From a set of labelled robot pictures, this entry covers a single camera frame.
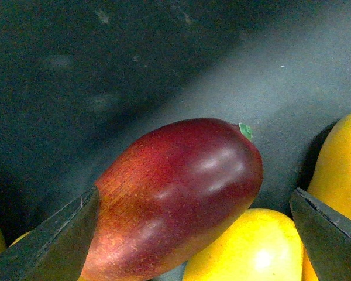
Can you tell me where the yellow mango bottom centre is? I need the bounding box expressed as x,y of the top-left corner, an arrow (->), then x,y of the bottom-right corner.
183,208 -> 304,281

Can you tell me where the yellow mango right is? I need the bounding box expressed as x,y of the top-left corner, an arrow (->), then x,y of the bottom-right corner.
307,113 -> 351,220

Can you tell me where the red mango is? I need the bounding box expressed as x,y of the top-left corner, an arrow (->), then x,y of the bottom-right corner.
81,118 -> 263,280

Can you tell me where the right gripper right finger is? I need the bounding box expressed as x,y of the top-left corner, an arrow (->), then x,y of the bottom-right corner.
290,188 -> 351,281

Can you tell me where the yellow mango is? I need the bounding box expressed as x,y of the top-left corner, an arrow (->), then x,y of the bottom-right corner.
183,208 -> 304,281
307,113 -> 351,220

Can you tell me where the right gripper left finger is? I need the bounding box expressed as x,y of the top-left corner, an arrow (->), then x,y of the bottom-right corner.
0,186 -> 99,281

